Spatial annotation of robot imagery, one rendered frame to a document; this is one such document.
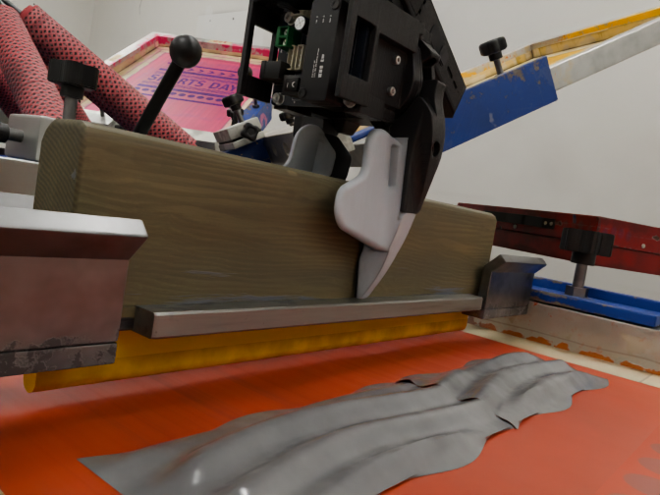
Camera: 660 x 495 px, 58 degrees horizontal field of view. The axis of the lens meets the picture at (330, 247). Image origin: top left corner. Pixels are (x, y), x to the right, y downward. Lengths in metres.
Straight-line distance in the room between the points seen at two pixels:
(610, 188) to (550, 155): 0.25
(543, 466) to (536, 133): 2.24
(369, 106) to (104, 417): 0.18
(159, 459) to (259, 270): 0.11
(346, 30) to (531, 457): 0.20
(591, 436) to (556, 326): 0.24
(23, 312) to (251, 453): 0.09
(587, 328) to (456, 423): 0.29
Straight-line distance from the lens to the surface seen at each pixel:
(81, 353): 0.22
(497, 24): 2.67
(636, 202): 2.33
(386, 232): 0.32
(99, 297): 0.22
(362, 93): 0.29
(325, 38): 0.30
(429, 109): 0.32
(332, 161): 0.35
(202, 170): 0.25
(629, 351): 0.55
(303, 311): 0.29
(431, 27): 0.38
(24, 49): 0.86
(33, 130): 0.52
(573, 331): 0.56
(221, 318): 0.25
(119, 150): 0.23
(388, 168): 0.32
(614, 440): 0.33
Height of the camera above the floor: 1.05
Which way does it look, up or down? 4 degrees down
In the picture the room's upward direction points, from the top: 9 degrees clockwise
